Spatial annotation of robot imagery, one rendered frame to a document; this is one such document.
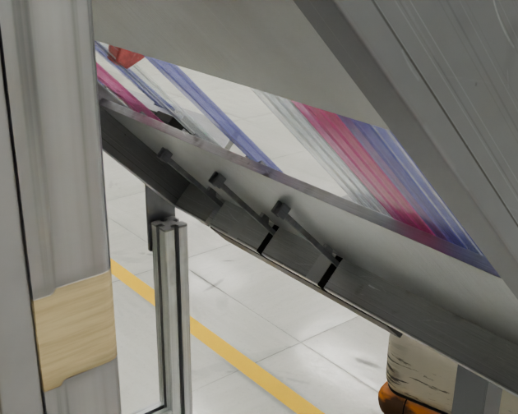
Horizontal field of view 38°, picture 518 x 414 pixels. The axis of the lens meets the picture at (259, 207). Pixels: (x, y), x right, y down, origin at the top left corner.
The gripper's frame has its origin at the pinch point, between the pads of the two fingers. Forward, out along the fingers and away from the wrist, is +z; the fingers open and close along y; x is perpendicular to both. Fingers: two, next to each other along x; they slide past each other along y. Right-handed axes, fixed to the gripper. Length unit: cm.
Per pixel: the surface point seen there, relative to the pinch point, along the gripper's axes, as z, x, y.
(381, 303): 7.1, 29.8, 19.5
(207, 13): 0.5, -14.6, 30.1
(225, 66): 1.1, -9.0, 26.6
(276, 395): 34, 108, -44
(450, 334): 6.6, 29.7, 28.1
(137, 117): 2.8, 11.7, -9.8
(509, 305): 3.4, 17.0, 37.8
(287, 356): 26, 118, -55
